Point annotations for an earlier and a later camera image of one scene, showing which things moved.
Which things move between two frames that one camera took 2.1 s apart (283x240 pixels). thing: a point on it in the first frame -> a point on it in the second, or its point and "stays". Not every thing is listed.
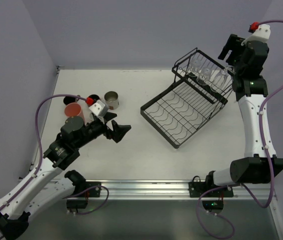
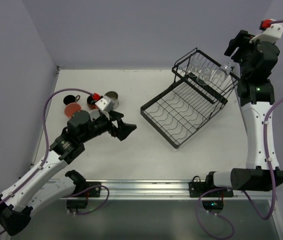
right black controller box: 213,205 stays
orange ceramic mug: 93,97 -> 91,103
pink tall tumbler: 73,109 stays
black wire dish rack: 200,86 stays
